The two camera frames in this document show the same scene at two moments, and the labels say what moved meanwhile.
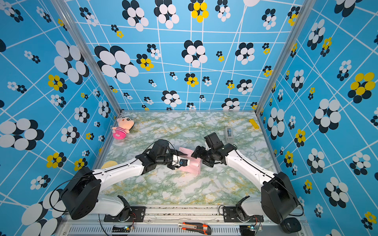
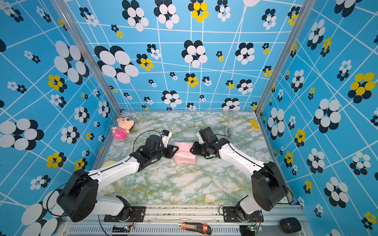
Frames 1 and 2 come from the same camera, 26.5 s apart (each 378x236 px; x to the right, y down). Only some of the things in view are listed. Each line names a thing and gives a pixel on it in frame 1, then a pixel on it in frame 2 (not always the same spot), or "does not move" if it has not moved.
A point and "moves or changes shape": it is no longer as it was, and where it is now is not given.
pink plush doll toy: [125, 124] does not move
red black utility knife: [196, 227] does not move
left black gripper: [175, 152] → [171, 149]
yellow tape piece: [254, 123] does not move
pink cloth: [195, 164] moves or changes shape
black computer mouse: [290, 224] does not move
